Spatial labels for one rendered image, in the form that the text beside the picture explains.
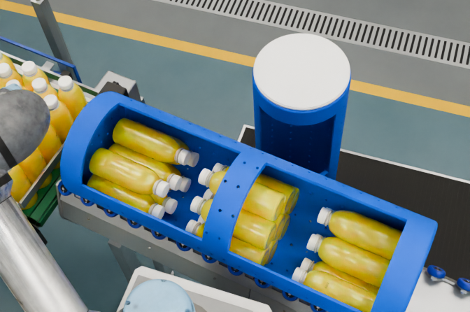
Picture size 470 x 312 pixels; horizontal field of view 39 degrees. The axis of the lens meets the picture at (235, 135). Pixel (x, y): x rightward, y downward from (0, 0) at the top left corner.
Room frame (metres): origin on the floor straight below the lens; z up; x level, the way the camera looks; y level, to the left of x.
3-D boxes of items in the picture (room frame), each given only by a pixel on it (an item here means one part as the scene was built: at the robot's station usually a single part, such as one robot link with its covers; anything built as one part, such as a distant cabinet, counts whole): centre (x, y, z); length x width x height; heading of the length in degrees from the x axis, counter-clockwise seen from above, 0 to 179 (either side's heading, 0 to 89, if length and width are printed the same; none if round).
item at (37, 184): (1.05, 0.49, 0.96); 0.40 x 0.01 x 0.03; 149
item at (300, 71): (1.19, -0.21, 1.03); 0.28 x 0.28 x 0.01
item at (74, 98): (1.18, 0.46, 0.99); 0.07 x 0.07 x 0.19
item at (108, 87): (1.20, 0.35, 0.95); 0.10 x 0.07 x 0.10; 149
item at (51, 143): (1.05, 0.53, 0.99); 0.07 x 0.07 x 0.19
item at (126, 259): (0.91, 0.40, 0.31); 0.06 x 0.06 x 0.63; 59
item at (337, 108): (1.19, -0.21, 0.59); 0.28 x 0.28 x 0.88
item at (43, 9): (1.51, 0.56, 0.55); 0.04 x 0.04 x 1.10; 59
